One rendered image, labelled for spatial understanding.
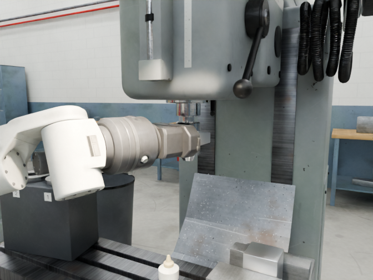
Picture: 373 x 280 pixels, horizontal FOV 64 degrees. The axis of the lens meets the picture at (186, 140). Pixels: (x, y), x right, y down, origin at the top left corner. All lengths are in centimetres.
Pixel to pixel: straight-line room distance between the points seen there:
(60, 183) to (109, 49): 595
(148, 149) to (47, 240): 49
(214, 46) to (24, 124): 28
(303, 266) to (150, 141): 36
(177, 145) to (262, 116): 45
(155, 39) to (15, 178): 27
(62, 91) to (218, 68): 683
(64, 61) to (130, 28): 668
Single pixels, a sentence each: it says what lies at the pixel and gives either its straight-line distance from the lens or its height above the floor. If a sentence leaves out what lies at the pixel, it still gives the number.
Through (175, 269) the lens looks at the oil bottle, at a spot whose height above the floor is 99.
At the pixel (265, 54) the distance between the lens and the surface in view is 64.
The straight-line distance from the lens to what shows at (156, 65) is 45.
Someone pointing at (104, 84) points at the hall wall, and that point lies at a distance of 636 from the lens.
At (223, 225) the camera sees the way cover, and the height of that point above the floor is 93.
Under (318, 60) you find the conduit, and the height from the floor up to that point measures 139.
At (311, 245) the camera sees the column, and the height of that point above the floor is 89.
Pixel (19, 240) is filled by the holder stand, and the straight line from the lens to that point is 94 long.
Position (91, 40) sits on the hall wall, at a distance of 666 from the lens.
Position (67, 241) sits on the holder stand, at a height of 96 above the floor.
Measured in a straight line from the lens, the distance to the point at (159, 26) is 46.
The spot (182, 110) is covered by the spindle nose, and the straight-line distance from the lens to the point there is 55.
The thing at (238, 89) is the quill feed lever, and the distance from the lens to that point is 45.
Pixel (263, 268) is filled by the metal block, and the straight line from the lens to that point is 57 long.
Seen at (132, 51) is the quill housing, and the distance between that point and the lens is 53.
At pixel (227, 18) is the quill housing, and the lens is 48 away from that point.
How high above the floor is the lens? 131
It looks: 8 degrees down
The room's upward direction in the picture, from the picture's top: straight up
